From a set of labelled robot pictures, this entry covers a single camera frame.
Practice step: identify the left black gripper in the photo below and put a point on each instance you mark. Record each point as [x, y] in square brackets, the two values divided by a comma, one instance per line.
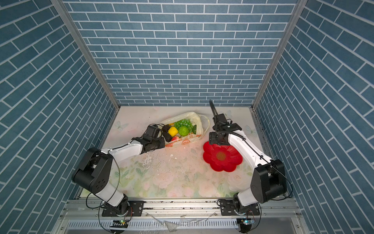
[162, 142]

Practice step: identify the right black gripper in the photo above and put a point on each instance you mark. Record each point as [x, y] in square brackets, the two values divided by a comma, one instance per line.
[211, 139]

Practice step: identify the yellowish plastic fruit-print bag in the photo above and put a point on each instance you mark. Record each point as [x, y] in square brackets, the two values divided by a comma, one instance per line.
[201, 125]

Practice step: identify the red flower-shaped plastic plate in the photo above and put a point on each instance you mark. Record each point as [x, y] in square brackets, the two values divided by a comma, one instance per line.
[221, 157]

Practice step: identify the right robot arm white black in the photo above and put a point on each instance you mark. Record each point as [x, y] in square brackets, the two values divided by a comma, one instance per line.
[268, 176]

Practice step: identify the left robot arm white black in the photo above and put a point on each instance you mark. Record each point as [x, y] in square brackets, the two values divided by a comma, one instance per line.
[93, 171]

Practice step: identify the yellow lemon toy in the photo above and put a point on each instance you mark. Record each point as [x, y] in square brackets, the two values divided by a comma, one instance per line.
[173, 131]

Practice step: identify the green lime toy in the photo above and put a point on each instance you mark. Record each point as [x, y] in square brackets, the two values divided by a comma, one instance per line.
[183, 131]

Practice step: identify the green grape bunch toy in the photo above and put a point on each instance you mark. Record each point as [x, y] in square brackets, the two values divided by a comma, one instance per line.
[184, 123]

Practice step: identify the crumpled clear plastic wrap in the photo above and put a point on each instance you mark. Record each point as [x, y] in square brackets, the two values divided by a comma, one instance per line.
[173, 224]

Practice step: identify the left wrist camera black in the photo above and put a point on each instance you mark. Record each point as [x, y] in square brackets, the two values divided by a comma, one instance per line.
[152, 132]

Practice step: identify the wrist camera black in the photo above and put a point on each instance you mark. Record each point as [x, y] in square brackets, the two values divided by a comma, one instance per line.
[152, 132]
[220, 119]

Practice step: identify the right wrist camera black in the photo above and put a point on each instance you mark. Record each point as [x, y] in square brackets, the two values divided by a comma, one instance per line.
[220, 119]

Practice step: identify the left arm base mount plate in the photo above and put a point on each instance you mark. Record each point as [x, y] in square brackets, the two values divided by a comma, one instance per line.
[125, 208]

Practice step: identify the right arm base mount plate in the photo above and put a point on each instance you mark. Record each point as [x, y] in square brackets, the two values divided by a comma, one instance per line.
[231, 207]

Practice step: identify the left circuit board with wires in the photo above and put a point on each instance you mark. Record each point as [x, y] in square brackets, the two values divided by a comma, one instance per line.
[118, 226]

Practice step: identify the circuit board with wires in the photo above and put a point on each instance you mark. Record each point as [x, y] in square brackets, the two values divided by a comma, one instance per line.
[118, 226]
[245, 225]

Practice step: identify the right circuit board with wires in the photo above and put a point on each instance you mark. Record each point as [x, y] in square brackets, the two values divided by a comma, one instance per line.
[245, 225]

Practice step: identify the aluminium front rail frame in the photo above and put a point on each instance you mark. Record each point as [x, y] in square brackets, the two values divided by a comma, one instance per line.
[85, 217]

